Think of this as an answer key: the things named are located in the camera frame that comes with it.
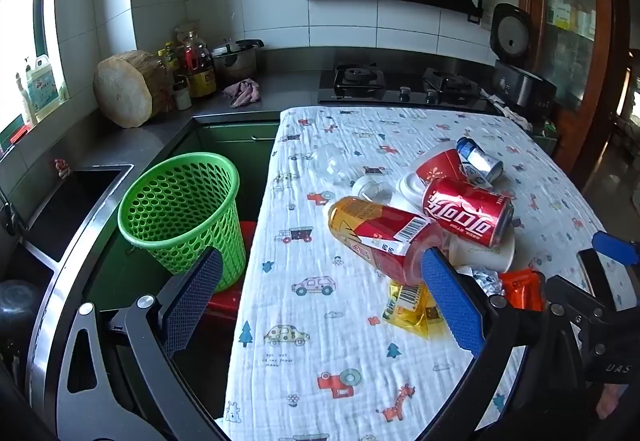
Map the black rice cooker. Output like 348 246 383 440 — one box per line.
489 3 558 120

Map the person's right hand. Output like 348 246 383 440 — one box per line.
599 383 632 423

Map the clear plastic bottle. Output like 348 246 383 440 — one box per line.
307 143 394 202

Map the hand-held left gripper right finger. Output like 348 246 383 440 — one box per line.
421 245 597 441

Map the red cola can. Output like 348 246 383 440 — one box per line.
422 177 515 250

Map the round wooden chopping block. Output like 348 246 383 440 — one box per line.
93 50 174 129

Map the white crumpled cloth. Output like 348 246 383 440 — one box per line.
480 91 534 132

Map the small white jar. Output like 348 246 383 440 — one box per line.
173 81 194 111

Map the green plastic mesh basket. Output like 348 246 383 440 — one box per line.
117 152 247 290

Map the white printed cartoon cloth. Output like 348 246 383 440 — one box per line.
220 107 637 441

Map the red plastic stool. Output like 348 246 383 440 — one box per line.
207 221 259 323

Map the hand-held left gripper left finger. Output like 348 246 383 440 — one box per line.
52 247 226 441

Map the white plastic cup lid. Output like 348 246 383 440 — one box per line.
397 172 431 201

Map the steel kitchen sink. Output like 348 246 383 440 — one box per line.
0 164 136 274

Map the dark round pot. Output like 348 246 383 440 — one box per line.
0 278 44 348

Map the pink rag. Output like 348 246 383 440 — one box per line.
222 79 262 109

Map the green kitchen cabinet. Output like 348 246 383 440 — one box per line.
194 120 281 224

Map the red paper cup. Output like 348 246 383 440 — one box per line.
410 143 469 187

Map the orange snack wrapper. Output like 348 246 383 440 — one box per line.
499 269 546 312

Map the black gas stove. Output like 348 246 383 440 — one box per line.
317 63 502 114

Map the yellow plastic wrapper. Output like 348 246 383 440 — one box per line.
382 281 447 340

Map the white detergent bottle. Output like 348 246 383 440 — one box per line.
24 54 57 110

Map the window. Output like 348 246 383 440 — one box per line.
0 0 72 142

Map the white paper cup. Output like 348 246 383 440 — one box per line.
447 233 516 275

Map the steel cooking pot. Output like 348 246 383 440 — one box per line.
210 39 265 84

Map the silver foil wrapper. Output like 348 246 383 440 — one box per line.
457 265 504 297

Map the blue silver drink can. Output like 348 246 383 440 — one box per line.
456 137 504 184

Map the yellow red plastic drink bottle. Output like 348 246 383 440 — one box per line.
327 196 452 288

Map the dark sauce bottle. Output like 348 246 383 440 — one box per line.
159 41 181 72

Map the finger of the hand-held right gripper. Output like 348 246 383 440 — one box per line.
577 248 621 309
591 230 640 268

